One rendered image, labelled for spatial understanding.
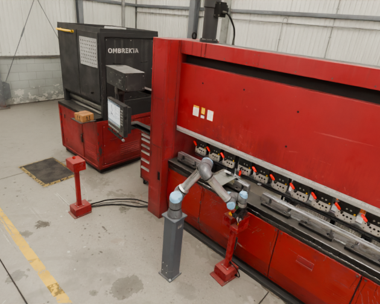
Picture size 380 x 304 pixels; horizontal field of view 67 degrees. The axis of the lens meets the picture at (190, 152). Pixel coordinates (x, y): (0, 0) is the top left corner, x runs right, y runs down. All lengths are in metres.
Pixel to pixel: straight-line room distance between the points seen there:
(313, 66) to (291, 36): 4.85
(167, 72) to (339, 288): 2.61
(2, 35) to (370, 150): 8.34
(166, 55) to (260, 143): 1.36
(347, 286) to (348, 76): 1.70
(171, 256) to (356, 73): 2.27
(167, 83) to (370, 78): 1.92
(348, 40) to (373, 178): 4.71
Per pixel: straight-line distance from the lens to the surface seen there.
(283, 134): 2.68
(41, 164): 5.57
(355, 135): 2.48
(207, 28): 3.18
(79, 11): 9.52
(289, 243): 2.94
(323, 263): 2.89
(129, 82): 3.15
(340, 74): 2.44
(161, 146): 3.48
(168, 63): 3.22
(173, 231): 2.83
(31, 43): 9.20
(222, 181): 3.01
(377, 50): 6.83
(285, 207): 2.93
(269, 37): 7.59
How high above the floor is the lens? 2.47
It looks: 24 degrees down
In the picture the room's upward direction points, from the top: 5 degrees clockwise
